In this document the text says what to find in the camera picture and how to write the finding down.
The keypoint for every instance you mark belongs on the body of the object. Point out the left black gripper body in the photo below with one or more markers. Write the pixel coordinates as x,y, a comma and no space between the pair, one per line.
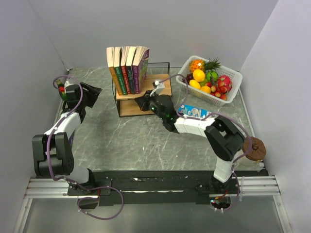
81,103

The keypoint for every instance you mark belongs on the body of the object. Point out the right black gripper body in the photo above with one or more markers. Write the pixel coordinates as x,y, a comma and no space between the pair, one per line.
152,101

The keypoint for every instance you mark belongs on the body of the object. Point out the purple 117-Storey Treehouse book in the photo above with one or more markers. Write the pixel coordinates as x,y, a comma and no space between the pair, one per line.
139,66

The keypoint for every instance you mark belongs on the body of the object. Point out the orange Treehouse book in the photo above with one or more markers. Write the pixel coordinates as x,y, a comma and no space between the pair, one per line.
110,63

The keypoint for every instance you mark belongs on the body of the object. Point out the green 104-Storey Treehouse book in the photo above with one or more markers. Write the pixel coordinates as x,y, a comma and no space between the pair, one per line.
117,67

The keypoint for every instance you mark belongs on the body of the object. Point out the red 13-Storey Treehouse book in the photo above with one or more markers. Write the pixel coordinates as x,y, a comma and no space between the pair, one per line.
124,54

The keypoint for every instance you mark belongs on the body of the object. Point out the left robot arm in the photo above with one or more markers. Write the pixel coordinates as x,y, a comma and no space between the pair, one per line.
52,153

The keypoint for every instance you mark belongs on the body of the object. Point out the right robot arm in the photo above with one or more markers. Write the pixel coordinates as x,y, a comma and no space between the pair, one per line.
224,137

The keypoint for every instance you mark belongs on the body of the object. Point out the green glass bottle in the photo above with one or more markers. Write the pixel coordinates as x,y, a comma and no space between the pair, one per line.
58,82

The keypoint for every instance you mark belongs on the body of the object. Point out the blue cartoon book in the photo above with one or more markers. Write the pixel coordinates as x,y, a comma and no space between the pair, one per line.
193,111

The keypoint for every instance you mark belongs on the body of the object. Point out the yellow lemon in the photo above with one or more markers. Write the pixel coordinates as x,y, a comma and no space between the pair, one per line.
193,83

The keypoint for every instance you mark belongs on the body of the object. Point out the dark grape bunch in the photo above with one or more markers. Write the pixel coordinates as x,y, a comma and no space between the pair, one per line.
187,79

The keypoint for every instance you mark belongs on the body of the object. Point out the white plastic fruit basket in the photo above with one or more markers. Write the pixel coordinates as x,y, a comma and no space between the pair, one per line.
235,77

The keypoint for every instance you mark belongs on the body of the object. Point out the orange mango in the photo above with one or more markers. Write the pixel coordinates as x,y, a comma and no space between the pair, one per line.
198,75

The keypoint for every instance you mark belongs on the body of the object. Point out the green apple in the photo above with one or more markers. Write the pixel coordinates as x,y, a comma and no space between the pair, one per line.
212,75

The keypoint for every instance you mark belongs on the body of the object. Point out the red lychee cluster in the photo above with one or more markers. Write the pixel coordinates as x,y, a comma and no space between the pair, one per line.
219,90

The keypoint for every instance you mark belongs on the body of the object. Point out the small pineapple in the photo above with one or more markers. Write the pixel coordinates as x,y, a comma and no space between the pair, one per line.
204,65

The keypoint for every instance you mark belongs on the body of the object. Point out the pink dragon fruit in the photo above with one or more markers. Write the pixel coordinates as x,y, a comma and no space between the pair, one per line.
226,82

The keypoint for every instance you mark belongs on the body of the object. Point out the brown round object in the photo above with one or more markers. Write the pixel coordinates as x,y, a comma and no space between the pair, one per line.
256,154

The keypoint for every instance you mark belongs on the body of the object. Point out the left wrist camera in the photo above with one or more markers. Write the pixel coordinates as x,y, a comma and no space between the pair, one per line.
63,87

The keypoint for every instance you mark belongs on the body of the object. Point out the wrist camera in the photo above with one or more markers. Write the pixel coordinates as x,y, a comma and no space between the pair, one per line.
63,87
158,88

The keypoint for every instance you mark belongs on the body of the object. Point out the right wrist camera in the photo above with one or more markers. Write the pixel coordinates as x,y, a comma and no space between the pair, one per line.
158,88

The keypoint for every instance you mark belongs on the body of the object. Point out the wood and wire shelf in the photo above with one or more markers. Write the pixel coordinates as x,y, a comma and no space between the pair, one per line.
130,105

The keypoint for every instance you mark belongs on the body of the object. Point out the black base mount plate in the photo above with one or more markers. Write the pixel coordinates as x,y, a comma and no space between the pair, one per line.
154,187

